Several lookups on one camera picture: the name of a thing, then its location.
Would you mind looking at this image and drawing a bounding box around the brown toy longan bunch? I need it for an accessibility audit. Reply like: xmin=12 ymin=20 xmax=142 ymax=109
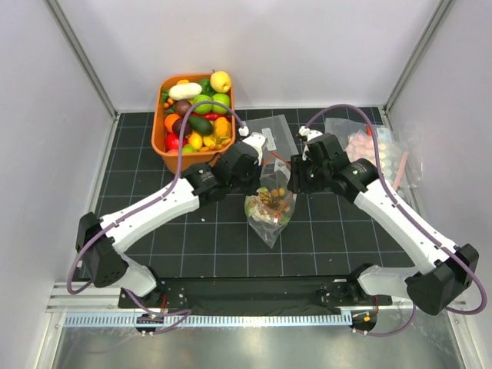
xmin=257 ymin=187 xmax=290 ymax=221

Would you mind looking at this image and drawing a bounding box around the orange zipper clear bag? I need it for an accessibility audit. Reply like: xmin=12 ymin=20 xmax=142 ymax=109
xmin=244 ymin=151 xmax=297 ymax=248

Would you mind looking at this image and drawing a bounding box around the toy cauliflower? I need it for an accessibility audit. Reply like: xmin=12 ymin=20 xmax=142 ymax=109
xmin=244 ymin=196 xmax=271 ymax=222

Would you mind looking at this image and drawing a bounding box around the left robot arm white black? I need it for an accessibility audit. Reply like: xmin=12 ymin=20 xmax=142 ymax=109
xmin=75 ymin=134 xmax=265 ymax=308

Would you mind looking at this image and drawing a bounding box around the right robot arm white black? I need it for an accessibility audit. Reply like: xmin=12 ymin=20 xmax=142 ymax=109
xmin=288 ymin=128 xmax=479 ymax=315

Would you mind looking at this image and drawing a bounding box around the blue zipper clear bag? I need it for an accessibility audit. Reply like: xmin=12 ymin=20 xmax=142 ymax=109
xmin=246 ymin=115 xmax=298 ymax=161

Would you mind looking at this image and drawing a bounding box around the clear crumpled plastic bag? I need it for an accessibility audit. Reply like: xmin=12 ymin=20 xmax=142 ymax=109
xmin=324 ymin=118 xmax=423 ymax=188

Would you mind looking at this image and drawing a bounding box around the polka dot zip bag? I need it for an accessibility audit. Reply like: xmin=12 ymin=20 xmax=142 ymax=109
xmin=345 ymin=128 xmax=408 ymax=198

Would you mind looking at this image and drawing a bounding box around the yellow toy lemon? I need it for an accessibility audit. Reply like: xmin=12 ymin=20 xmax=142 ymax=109
xmin=188 ymin=132 xmax=203 ymax=151

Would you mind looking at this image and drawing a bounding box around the red toy chili pepper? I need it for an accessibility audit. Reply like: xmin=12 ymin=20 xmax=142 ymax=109
xmin=190 ymin=112 xmax=228 ymax=121

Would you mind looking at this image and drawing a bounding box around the green toy apple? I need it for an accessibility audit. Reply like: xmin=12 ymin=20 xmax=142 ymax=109
xmin=212 ymin=93 xmax=231 ymax=115

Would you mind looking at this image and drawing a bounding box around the dark purple toy onion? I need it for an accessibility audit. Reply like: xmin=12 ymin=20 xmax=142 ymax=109
xmin=175 ymin=100 xmax=192 ymax=117

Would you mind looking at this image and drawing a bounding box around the yellow toy pear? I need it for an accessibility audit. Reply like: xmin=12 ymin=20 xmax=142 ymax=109
xmin=210 ymin=71 xmax=232 ymax=94

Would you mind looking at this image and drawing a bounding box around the white toy radish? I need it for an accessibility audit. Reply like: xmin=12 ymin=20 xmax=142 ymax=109
xmin=168 ymin=82 xmax=202 ymax=101

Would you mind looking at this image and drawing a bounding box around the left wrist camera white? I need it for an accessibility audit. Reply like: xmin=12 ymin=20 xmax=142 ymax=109
xmin=241 ymin=132 xmax=266 ymax=165

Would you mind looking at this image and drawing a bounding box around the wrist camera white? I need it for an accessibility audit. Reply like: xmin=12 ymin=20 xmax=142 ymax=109
xmin=241 ymin=132 xmax=266 ymax=165
xmin=298 ymin=126 xmax=323 ymax=161

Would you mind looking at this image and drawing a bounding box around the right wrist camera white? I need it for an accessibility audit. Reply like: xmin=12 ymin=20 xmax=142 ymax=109
xmin=298 ymin=126 xmax=323 ymax=161

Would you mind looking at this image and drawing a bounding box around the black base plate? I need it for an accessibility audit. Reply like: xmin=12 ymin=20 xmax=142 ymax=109
xmin=117 ymin=276 xmax=393 ymax=318

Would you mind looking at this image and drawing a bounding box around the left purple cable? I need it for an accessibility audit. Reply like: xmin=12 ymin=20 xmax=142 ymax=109
xmin=67 ymin=104 xmax=249 ymax=335

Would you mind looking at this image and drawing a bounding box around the right aluminium frame post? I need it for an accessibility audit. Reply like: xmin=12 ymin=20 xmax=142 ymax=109
xmin=384 ymin=0 xmax=456 ymax=115

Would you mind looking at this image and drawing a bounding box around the aluminium frame post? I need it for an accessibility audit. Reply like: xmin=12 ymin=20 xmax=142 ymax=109
xmin=43 ymin=0 xmax=118 ymax=120
xmin=384 ymin=0 xmax=456 ymax=115

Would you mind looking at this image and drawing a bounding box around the aluminium frame rail front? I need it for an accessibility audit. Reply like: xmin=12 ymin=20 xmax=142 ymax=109
xmin=45 ymin=280 xmax=468 ymax=327

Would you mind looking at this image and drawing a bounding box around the left aluminium frame post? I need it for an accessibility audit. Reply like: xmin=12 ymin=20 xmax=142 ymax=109
xmin=43 ymin=0 xmax=118 ymax=120

